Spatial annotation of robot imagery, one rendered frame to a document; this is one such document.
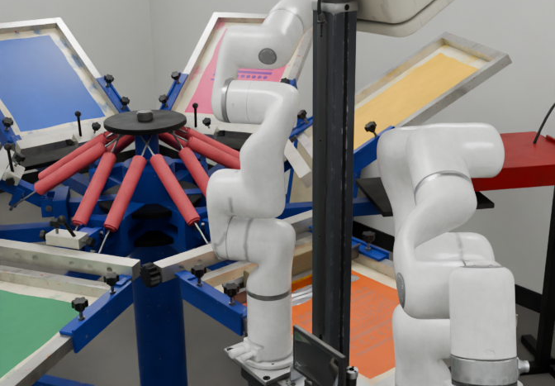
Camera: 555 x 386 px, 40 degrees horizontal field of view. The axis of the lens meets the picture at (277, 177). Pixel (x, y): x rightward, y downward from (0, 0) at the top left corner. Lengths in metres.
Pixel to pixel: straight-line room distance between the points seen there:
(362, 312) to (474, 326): 1.34
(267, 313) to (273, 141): 0.38
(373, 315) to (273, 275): 0.72
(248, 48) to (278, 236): 0.38
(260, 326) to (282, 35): 0.60
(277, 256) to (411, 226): 0.55
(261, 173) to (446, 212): 0.48
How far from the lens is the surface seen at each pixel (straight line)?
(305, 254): 2.35
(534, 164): 3.14
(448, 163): 1.10
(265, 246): 1.52
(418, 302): 0.97
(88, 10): 6.43
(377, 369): 1.99
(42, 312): 2.34
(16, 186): 2.98
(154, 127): 2.78
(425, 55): 3.34
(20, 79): 3.75
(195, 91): 3.74
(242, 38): 1.49
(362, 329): 2.15
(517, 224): 4.28
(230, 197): 1.48
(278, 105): 1.41
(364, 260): 2.50
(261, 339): 1.62
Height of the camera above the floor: 2.04
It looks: 19 degrees down
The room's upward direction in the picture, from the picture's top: 1 degrees counter-clockwise
